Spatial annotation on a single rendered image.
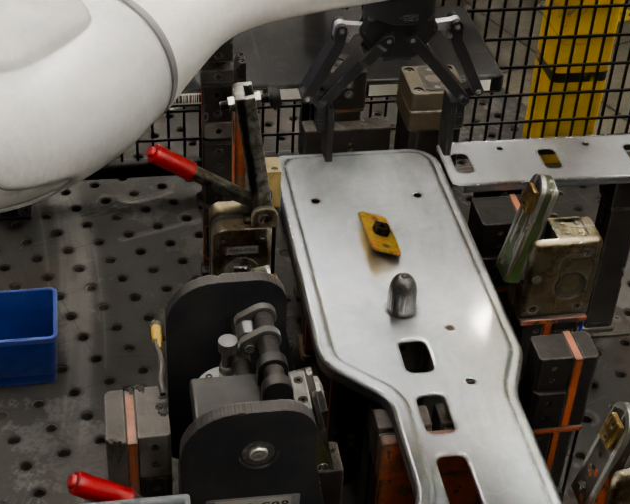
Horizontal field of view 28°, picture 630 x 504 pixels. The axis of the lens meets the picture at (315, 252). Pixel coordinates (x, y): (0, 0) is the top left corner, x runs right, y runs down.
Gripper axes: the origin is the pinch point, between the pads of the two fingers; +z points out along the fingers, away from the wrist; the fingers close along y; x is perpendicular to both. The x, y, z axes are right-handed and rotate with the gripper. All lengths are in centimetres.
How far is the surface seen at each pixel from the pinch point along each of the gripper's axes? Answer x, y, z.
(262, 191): -1.7, -14.2, 4.4
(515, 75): 208, 95, 114
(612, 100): 191, 120, 114
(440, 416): -28.3, 0.9, 15.0
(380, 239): -1.8, -0.1, 12.1
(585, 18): 58, 47, 16
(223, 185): -0.7, -18.4, 4.0
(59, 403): 8, -39, 44
